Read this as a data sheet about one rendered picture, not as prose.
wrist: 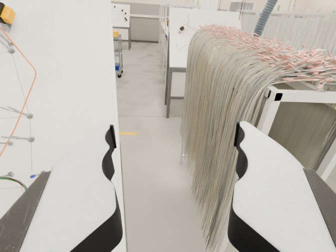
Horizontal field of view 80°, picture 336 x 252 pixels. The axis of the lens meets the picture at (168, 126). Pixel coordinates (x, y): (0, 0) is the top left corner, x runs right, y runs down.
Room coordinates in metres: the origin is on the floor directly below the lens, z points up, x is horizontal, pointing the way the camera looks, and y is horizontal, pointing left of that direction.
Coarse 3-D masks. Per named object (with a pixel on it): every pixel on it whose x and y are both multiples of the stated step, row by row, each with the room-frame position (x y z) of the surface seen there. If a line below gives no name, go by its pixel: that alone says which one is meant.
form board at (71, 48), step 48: (0, 0) 0.73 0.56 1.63; (48, 0) 0.78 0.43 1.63; (96, 0) 0.82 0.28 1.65; (0, 48) 0.64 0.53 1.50; (48, 48) 0.68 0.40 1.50; (96, 48) 0.72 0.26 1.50; (0, 96) 0.55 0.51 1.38; (48, 96) 0.59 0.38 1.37; (96, 96) 0.62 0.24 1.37; (0, 144) 0.47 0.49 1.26; (48, 144) 0.50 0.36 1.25; (0, 192) 0.39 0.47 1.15
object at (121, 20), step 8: (112, 8) 9.39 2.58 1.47; (120, 8) 9.44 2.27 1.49; (128, 8) 9.49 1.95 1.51; (112, 16) 9.16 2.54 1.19; (120, 16) 9.21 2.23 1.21; (128, 16) 9.26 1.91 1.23; (112, 24) 8.93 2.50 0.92; (120, 24) 8.98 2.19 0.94; (128, 24) 9.03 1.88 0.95; (120, 32) 8.89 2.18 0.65; (128, 32) 8.91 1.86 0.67; (128, 40) 8.91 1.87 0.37; (128, 48) 8.91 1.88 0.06
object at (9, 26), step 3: (0, 3) 0.63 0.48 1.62; (3, 3) 0.64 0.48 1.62; (0, 6) 0.63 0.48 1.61; (3, 6) 0.64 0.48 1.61; (0, 9) 0.62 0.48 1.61; (0, 12) 0.62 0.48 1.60; (0, 18) 0.62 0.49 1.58; (0, 21) 0.63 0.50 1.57; (3, 21) 0.63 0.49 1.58; (3, 24) 0.67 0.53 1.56; (6, 24) 0.67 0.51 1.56; (9, 24) 0.69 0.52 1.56; (3, 27) 0.68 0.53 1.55; (6, 27) 0.68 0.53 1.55; (9, 27) 0.68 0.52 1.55; (3, 30) 0.67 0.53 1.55; (6, 30) 0.68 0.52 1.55; (9, 30) 0.68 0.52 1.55
